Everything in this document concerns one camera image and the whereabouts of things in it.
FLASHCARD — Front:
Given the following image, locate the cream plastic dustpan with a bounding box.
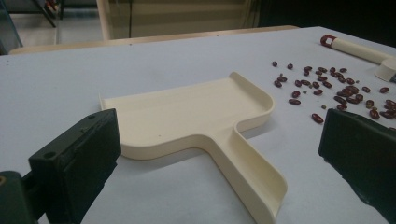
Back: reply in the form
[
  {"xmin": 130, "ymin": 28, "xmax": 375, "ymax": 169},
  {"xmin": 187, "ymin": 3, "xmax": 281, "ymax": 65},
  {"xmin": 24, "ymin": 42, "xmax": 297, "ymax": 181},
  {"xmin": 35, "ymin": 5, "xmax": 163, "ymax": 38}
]
[{"xmin": 98, "ymin": 71, "xmax": 288, "ymax": 224}]

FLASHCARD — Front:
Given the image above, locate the black metal stand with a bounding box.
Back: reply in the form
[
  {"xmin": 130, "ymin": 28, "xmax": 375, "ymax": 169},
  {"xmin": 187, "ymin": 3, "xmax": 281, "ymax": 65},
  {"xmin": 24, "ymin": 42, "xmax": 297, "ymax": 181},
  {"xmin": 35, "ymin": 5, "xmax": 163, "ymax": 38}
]
[{"xmin": 31, "ymin": 0, "xmax": 58, "ymax": 29}]

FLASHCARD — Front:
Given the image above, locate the white table board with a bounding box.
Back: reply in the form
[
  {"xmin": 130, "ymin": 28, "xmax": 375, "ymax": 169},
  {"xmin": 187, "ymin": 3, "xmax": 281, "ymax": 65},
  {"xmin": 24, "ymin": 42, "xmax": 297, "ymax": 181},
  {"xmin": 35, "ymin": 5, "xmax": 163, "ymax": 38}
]
[{"xmin": 0, "ymin": 26, "xmax": 396, "ymax": 224}]

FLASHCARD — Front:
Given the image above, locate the light wooden furniture frame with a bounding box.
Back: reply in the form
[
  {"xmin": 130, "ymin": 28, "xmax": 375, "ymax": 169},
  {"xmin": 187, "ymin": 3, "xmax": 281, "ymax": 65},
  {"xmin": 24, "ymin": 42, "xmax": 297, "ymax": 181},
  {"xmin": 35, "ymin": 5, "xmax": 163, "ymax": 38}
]
[{"xmin": 96, "ymin": 0, "xmax": 260, "ymax": 41}]

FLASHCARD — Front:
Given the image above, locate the light wooden table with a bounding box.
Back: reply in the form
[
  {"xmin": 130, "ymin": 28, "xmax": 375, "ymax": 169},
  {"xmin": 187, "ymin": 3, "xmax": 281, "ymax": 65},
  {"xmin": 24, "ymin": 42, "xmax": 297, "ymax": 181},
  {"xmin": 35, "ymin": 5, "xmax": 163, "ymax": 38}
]
[{"xmin": 8, "ymin": 24, "xmax": 300, "ymax": 56}]

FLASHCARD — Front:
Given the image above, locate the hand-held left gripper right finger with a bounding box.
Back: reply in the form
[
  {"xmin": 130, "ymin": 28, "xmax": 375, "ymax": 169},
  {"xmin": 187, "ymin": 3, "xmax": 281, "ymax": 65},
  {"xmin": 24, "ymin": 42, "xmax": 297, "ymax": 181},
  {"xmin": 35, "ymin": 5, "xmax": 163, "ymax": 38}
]
[{"xmin": 318, "ymin": 107, "xmax": 396, "ymax": 224}]

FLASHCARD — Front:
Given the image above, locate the pile of red beans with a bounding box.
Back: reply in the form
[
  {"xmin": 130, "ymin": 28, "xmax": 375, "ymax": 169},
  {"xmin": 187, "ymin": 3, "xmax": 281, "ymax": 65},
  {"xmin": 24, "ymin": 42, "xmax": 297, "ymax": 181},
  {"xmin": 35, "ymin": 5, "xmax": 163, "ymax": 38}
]
[{"xmin": 271, "ymin": 60, "xmax": 396, "ymax": 132}]

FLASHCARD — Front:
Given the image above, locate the dark curtain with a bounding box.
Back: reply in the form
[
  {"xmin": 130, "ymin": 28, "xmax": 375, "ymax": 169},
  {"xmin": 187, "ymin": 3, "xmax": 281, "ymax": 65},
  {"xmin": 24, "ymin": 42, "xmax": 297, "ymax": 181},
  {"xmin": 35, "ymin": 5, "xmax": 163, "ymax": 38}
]
[{"xmin": 258, "ymin": 0, "xmax": 396, "ymax": 49}]

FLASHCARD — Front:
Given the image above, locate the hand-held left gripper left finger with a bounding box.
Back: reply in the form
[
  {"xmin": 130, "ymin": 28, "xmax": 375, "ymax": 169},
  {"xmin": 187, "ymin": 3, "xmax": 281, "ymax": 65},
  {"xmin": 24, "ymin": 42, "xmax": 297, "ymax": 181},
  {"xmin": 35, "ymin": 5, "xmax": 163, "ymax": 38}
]
[{"xmin": 28, "ymin": 107, "xmax": 121, "ymax": 224}]

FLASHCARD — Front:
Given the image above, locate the cream brush with red cap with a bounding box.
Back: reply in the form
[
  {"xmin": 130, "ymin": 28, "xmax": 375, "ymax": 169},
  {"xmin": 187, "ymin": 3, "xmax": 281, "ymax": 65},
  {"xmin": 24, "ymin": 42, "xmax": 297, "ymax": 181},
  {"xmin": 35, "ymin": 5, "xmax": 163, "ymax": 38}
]
[{"xmin": 319, "ymin": 34, "xmax": 396, "ymax": 83}]

